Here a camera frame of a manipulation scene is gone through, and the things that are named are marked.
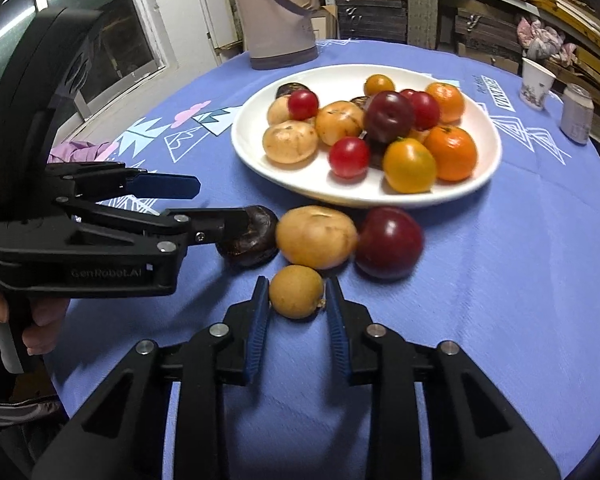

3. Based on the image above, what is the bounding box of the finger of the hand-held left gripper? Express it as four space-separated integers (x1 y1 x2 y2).
0 199 253 261
45 161 202 201

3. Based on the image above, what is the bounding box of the white leaning board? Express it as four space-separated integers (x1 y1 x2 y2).
196 0 244 67

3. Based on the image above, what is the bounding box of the white framed window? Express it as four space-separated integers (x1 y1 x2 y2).
0 0 173 121

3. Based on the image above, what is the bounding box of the white paper cup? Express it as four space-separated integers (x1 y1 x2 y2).
518 57 557 111

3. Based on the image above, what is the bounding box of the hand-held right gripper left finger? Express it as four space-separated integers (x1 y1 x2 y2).
32 276 271 480

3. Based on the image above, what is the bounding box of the blue patterned tablecloth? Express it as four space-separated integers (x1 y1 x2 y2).
45 37 600 480

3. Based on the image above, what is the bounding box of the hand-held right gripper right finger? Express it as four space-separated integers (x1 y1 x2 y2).
325 276 563 480

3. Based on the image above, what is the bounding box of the beige thermos flask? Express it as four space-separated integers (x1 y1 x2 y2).
227 0 320 71

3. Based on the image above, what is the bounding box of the dark red plum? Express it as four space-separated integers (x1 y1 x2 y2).
363 91 416 144
355 206 425 281

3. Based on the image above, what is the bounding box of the person's left hand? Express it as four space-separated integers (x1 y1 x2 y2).
0 279 71 357

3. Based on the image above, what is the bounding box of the grey drink can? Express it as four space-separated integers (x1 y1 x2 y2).
560 83 593 145

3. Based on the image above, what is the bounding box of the small brown longan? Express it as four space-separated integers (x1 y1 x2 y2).
269 264 327 320

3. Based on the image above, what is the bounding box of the perforated wooden board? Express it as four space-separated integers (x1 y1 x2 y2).
406 0 440 51

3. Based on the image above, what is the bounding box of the yellow tomato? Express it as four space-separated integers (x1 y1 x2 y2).
382 137 438 195
364 74 396 98

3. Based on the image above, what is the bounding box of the white oval plate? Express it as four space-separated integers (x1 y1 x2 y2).
230 64 503 208

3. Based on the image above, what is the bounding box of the pink crumpled rag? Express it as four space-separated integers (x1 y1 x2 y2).
516 16 578 66

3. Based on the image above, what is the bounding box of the purple cloth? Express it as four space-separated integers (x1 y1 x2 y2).
47 141 113 163

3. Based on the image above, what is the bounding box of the person's dark jacket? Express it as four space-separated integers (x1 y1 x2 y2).
0 320 71 480

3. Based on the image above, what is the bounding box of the orange mandarin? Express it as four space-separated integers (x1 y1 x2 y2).
425 81 466 124
423 125 479 182

